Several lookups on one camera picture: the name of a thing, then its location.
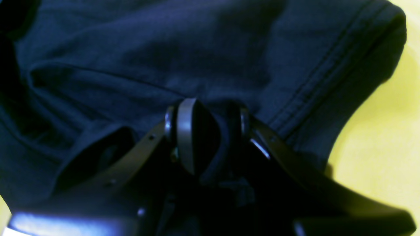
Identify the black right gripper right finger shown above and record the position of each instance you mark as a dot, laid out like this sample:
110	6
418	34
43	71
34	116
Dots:
295	199

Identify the dark navy T-shirt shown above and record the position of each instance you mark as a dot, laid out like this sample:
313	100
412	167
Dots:
197	52

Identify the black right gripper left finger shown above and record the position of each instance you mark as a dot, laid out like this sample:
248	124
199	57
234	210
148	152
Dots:
129	197

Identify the yellow table cloth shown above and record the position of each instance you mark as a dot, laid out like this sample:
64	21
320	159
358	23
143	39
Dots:
380	137

